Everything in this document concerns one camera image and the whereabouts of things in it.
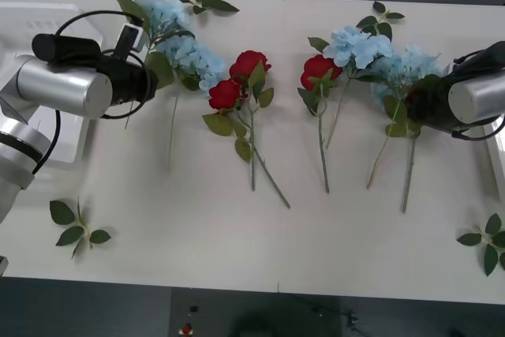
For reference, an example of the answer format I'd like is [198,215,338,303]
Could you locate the dark robot base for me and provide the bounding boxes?
[170,286,358,337]

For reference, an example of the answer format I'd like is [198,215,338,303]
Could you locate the loose green leaf twig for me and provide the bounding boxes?
[356,0,406,41]
[456,212,505,277]
[179,0,241,16]
[49,197,112,261]

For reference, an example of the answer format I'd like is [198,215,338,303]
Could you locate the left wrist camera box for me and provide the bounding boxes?
[114,23,144,56]

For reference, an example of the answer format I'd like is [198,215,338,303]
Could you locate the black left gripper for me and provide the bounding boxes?
[132,62,159,103]

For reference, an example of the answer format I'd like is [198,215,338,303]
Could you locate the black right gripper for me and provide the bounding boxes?
[406,75,437,128]

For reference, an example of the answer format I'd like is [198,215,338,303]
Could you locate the pale blue flower green stem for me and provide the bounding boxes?
[366,44,449,190]
[153,32,228,175]
[307,25,395,149]
[102,0,193,129]

